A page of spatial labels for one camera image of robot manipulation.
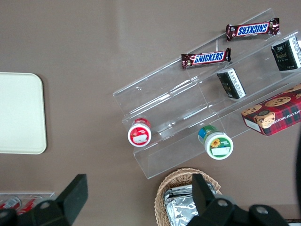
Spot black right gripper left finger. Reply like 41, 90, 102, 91
0, 174, 89, 226

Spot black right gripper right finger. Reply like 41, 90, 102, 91
191, 173, 290, 226

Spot light wicker basket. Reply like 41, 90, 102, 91
154, 168, 222, 226

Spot beige plastic tray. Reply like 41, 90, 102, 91
0, 72, 48, 155

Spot clear acrylic bottle rack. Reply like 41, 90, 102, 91
0, 191, 55, 226

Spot silver foil pack stack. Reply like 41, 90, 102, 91
163, 184, 220, 226

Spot red cola bottle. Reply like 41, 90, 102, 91
0, 196, 22, 210
16, 197, 43, 215

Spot green-lidded snack cup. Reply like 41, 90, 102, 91
198, 125, 234, 160

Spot red-lidded snack cup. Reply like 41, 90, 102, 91
127, 118, 152, 147

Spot clear acrylic stepped display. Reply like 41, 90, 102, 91
112, 8, 301, 180

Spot red tartan cookie box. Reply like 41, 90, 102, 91
241, 83, 301, 137

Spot small black tea box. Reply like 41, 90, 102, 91
216, 68, 247, 102
271, 35, 301, 72

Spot Snickers chocolate bar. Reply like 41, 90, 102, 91
181, 47, 232, 69
226, 17, 281, 42

